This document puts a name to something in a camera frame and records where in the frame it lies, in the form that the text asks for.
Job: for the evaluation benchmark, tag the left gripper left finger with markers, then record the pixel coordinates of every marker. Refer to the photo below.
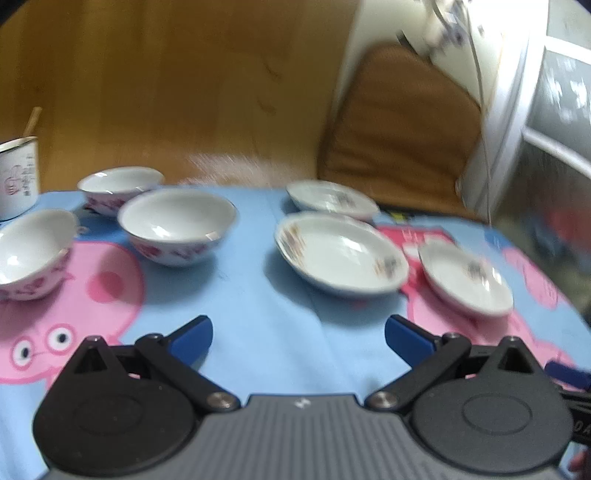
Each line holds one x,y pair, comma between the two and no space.
171,358

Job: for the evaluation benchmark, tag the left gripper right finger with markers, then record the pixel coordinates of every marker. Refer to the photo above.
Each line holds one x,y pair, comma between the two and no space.
433,359

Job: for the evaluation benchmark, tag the small floral plate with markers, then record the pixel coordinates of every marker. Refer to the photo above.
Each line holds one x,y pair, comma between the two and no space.
330,197
467,282

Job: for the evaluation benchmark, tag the large white floral bowl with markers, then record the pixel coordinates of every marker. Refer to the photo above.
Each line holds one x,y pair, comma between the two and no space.
177,227

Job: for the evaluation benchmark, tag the large floral plate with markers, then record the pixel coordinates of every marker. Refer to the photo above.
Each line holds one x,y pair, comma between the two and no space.
341,255

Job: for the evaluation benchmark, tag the blue cartoon pig tablecloth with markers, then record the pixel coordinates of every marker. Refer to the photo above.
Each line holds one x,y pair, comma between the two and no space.
273,332

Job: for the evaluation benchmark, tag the frosted glass sliding door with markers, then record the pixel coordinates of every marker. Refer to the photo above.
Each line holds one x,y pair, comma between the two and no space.
534,164

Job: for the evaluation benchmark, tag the brown seat cushion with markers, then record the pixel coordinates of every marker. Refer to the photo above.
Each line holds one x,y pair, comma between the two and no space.
403,134

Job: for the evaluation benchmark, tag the white enamel mug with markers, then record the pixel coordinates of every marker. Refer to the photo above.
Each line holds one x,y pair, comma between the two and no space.
19,177

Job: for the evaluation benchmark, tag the wooden stick in mug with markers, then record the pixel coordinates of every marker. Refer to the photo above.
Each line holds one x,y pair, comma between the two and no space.
32,121

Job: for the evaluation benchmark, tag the wood grain wall panel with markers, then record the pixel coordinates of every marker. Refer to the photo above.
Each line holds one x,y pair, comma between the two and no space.
223,92

